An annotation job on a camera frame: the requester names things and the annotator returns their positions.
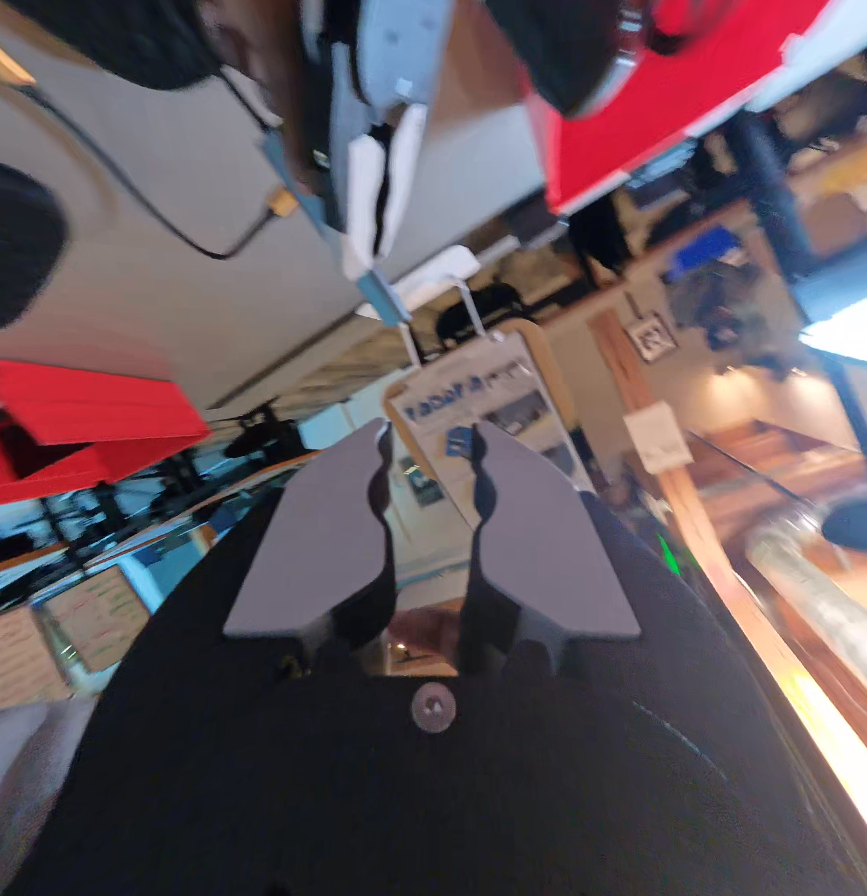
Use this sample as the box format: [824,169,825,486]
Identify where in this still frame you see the red plastic bin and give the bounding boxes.
[528,0,835,215]
[0,360,212,507]

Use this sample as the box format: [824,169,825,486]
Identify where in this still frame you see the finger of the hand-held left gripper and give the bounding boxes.
[376,104,430,258]
[341,132,388,279]

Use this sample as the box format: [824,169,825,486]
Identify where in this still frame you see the black cable orange plugs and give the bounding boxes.
[13,70,298,261]

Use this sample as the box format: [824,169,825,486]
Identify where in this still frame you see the grey usb hub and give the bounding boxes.
[260,132,415,329]

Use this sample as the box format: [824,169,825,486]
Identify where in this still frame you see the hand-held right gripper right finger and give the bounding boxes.
[460,421,642,674]

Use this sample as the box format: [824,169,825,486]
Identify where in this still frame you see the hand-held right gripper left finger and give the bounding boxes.
[222,418,399,651]

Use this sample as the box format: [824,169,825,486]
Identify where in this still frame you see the black mesh cushion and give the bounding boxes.
[0,160,69,334]

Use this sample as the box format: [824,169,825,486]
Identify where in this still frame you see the person's left hand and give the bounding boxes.
[201,0,320,198]

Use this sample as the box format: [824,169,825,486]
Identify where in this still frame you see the black pole with round disc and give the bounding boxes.
[820,336,867,555]

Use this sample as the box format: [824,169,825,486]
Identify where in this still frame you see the studio light panel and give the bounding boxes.
[797,245,867,366]

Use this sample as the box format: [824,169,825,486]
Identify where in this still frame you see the instruction poster on white stand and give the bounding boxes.
[356,245,583,534]

